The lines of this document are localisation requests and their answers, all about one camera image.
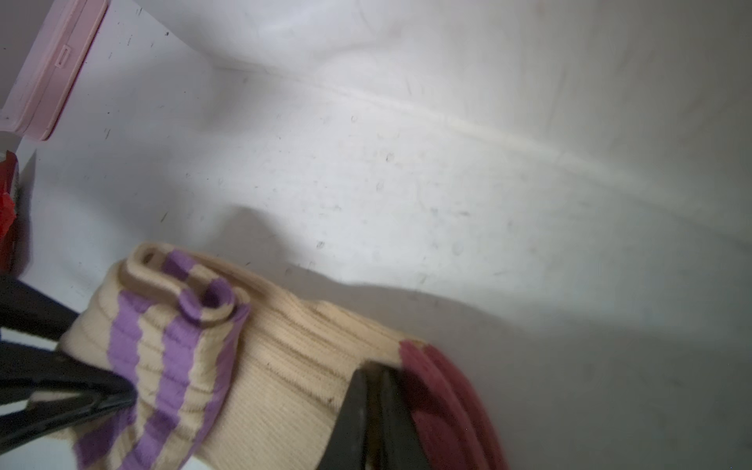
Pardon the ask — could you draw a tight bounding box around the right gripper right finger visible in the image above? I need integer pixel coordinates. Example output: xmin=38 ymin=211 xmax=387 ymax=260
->
xmin=379 ymin=367 xmax=431 ymax=470

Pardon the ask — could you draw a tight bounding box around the white compartment organizer tray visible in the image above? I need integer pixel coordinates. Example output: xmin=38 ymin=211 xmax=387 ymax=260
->
xmin=143 ymin=1 xmax=751 ymax=241

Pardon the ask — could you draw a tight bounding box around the pink rectangular case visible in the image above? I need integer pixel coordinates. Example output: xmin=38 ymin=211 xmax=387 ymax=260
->
xmin=1 ymin=0 xmax=110 ymax=141

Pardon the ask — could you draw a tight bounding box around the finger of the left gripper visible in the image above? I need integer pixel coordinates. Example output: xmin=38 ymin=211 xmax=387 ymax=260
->
xmin=0 ymin=274 xmax=78 ymax=341
xmin=1 ymin=343 xmax=136 ymax=452

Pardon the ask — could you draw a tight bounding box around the red snack chip bag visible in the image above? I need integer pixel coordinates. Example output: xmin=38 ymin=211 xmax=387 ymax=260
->
xmin=1 ymin=151 xmax=19 ymax=274

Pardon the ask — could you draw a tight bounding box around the beige maroon striped sock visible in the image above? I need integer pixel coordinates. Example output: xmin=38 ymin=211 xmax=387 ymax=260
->
xmin=58 ymin=243 xmax=507 ymax=469

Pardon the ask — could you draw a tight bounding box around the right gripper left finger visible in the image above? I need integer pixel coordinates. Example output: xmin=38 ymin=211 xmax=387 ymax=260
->
xmin=316 ymin=367 xmax=369 ymax=470

